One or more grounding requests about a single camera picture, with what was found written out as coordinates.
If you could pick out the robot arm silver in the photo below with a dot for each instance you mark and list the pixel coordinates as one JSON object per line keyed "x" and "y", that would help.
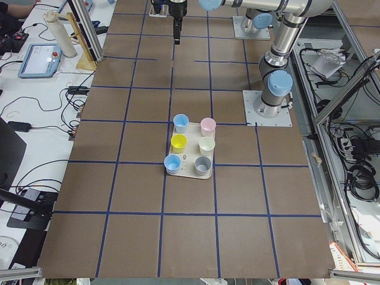
{"x": 277, "y": 82}
{"x": 256, "y": 20}

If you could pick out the black power adapter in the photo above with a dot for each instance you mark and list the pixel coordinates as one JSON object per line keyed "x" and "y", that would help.
{"x": 19, "y": 126}

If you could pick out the cream plastic cup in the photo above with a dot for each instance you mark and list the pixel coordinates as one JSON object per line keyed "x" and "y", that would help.
{"x": 206, "y": 145}

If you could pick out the yellow plastic cup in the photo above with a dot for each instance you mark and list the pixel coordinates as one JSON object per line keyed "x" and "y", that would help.
{"x": 178, "y": 143}

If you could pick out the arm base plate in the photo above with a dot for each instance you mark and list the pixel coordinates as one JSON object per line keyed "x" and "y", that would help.
{"x": 239, "y": 34}
{"x": 259, "y": 114}

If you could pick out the beige plastic tray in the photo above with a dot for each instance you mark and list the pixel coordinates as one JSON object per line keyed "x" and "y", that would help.
{"x": 191, "y": 152}

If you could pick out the white cylindrical bottle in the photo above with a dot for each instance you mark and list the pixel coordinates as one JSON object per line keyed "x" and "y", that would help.
{"x": 60, "y": 34}

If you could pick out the wooden mug tree stand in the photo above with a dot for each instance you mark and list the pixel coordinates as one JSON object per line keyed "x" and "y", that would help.
{"x": 86, "y": 61}

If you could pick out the light blue cup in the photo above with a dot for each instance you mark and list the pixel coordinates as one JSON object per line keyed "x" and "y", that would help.
{"x": 172, "y": 164}
{"x": 181, "y": 122}

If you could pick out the pink plastic cup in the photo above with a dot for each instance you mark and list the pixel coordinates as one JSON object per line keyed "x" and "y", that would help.
{"x": 208, "y": 126}

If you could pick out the light blue cup front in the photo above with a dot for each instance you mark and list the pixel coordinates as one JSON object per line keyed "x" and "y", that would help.
{"x": 172, "y": 164}

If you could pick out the aluminium frame post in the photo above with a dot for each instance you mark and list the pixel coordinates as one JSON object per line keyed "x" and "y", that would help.
{"x": 87, "y": 30}

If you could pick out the black monitor stand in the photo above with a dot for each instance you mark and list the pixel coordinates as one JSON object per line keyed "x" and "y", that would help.
{"x": 33, "y": 208}

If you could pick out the crumpled white paper bag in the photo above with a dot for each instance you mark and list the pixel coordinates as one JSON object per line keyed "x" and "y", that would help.
{"x": 329, "y": 61}

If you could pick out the blue teach pendant tablet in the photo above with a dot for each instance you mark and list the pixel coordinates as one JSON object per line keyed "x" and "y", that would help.
{"x": 40, "y": 61}

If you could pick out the white wire cup rack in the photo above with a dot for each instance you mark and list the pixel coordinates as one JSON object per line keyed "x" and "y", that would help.
{"x": 159, "y": 8}

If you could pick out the light blue cup rear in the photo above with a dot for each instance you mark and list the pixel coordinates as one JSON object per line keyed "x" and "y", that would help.
{"x": 181, "y": 122}

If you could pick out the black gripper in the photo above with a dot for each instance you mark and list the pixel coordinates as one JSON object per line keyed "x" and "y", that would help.
{"x": 177, "y": 9}

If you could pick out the grey plastic cup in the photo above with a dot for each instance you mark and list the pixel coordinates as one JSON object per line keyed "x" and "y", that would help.
{"x": 202, "y": 165}

